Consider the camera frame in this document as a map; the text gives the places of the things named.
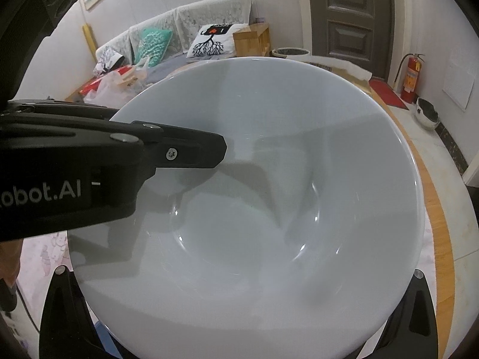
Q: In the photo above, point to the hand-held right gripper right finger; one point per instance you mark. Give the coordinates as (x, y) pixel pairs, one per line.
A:
(396, 340)

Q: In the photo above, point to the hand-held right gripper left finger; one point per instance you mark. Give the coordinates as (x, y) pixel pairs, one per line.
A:
(75, 336)

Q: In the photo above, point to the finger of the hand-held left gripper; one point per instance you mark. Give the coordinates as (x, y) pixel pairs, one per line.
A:
(67, 110)
(194, 149)

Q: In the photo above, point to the white bowl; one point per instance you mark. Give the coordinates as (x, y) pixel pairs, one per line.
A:
(280, 157)

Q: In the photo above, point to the person's left hand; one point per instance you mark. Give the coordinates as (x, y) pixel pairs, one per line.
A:
(9, 258)

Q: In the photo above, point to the red lid container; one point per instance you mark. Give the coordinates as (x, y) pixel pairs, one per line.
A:
(91, 90)

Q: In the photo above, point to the white plastic bag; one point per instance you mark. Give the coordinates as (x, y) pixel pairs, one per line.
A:
(116, 89)

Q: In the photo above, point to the black and white floral pillow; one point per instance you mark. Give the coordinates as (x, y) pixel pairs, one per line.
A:
(108, 60)

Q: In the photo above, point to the wooden board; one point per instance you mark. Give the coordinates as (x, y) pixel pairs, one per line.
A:
(89, 41)

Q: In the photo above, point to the teal pillow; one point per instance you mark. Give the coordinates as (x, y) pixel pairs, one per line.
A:
(151, 45)

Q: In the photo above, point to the white tree print pillow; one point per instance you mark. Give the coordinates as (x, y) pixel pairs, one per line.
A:
(213, 41)

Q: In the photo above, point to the wooden side table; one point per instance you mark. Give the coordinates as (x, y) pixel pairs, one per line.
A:
(250, 39)

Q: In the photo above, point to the trash bin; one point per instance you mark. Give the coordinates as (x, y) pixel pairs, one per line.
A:
(292, 51)

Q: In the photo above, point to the grey sofa with lace cover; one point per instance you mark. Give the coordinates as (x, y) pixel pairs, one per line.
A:
(209, 11)

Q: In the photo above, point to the dark brown door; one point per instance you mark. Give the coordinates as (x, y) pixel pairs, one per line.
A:
(351, 37)

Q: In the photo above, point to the red doormat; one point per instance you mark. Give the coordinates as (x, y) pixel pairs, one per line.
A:
(387, 93)

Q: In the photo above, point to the red fire extinguisher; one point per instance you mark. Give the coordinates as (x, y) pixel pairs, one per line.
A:
(411, 78)

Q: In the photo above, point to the white wall panel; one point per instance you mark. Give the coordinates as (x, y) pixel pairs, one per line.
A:
(458, 78)

